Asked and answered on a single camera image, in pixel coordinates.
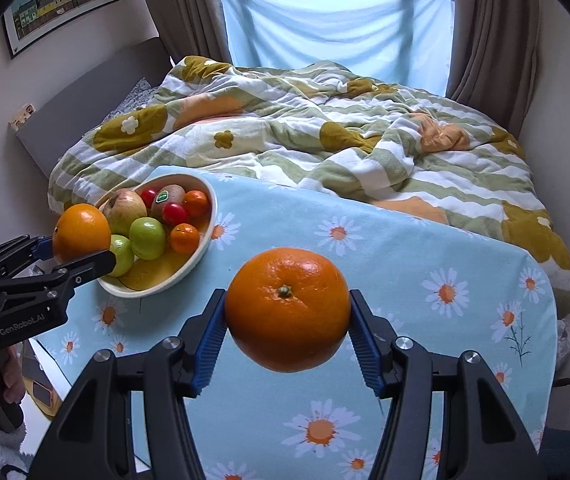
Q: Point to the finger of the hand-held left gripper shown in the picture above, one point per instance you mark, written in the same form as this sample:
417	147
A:
45	250
85	269

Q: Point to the green apple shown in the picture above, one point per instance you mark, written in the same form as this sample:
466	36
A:
122	256
147	237

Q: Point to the brown kiwi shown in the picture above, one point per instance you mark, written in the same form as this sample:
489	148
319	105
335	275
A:
171	194

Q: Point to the brown curtain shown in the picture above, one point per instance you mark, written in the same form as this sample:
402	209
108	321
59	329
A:
192	10
495	35

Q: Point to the grey patterned pillow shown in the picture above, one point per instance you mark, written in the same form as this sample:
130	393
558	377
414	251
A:
132	97

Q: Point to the red cherry tomato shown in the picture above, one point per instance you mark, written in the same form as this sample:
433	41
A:
175	213
149	196

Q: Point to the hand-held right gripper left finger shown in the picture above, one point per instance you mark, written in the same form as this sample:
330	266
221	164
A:
210	345

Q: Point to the wall socket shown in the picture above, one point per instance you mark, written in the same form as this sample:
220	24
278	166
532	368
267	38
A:
22	116

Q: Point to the white bowl yellow inside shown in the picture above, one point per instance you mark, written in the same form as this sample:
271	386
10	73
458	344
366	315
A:
165	270

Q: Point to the small tangerine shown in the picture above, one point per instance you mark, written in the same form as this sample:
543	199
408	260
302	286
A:
196	203
184	238

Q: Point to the large orange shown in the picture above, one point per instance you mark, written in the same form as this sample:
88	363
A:
81	232
287	310

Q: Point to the grey headboard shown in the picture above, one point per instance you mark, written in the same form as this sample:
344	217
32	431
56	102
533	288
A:
70	105

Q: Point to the light blue window sheet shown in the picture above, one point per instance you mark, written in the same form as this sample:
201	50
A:
335	25

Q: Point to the white plastic bag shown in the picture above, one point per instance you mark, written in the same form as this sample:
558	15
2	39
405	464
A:
565	342

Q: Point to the red yellow apple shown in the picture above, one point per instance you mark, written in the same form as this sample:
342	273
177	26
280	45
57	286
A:
125	207

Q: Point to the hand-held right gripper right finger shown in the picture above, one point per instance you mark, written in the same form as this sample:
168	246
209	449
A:
367	355

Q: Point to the blue daisy print tablecloth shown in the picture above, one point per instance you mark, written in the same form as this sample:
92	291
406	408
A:
365	260

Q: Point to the green yellow floral blanket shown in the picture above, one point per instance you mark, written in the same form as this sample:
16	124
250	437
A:
340	125

